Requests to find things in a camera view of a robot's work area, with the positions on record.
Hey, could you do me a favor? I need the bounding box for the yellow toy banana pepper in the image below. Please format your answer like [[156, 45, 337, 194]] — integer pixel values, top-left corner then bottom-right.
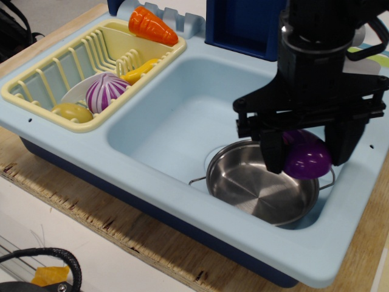
[[120, 58, 159, 85]]

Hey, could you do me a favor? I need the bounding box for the white toy plate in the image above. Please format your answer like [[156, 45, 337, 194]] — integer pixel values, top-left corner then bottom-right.
[[61, 74, 100, 103]]

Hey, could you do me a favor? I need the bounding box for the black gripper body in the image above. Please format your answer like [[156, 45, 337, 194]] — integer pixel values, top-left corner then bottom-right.
[[233, 40, 388, 141]]

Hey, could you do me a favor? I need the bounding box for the green toy plate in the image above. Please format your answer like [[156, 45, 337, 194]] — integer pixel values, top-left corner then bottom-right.
[[343, 45, 389, 74]]

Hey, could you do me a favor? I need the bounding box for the dark blue plastic box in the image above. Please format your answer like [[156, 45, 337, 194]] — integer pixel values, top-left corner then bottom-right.
[[205, 0, 288, 61]]

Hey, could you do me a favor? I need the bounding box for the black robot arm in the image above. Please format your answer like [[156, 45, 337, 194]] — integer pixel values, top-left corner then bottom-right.
[[233, 1, 388, 173]]

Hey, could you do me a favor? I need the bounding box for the purple white toy onion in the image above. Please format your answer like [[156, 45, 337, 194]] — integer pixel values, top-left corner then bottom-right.
[[85, 72, 130, 114]]

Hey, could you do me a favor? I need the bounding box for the yellow tape piece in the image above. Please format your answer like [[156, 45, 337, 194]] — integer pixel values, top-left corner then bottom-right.
[[30, 266, 70, 287]]

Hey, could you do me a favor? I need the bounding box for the orange toy carrot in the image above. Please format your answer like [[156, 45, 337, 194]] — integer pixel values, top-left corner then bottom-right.
[[128, 6, 179, 46]]

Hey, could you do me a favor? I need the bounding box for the light blue toy sink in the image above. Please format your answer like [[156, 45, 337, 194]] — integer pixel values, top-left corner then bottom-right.
[[1, 1, 388, 291]]

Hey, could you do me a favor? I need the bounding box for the stainless steel pot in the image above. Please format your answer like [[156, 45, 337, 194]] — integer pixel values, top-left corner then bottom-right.
[[189, 140, 336, 229]]

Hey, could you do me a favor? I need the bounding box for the black metal base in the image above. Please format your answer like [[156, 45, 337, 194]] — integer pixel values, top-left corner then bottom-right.
[[1, 282, 80, 292]]

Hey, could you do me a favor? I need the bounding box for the black backpack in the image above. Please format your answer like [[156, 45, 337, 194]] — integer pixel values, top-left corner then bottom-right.
[[1, 1, 44, 63]]

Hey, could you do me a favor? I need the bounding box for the grey toy faucet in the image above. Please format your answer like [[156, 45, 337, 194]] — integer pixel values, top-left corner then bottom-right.
[[343, 26, 380, 75]]

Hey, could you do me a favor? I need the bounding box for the black braided cable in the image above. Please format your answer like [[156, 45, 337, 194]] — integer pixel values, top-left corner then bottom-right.
[[0, 247, 83, 292]]

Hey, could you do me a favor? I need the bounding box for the yellow toy potato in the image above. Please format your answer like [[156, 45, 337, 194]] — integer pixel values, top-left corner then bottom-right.
[[51, 103, 94, 123]]

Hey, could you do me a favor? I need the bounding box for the wooden board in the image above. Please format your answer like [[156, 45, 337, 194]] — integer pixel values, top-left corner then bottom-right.
[[0, 3, 389, 292]]

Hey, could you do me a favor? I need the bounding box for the purple toy eggplant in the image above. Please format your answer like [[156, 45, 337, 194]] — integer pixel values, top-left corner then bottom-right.
[[283, 130, 332, 179]]

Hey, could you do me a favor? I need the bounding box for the cream plastic dish rack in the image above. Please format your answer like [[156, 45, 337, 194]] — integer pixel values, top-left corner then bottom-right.
[[1, 19, 187, 133]]

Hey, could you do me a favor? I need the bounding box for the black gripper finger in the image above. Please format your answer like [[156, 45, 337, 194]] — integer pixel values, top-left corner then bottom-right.
[[325, 121, 366, 166], [260, 130, 287, 174]]

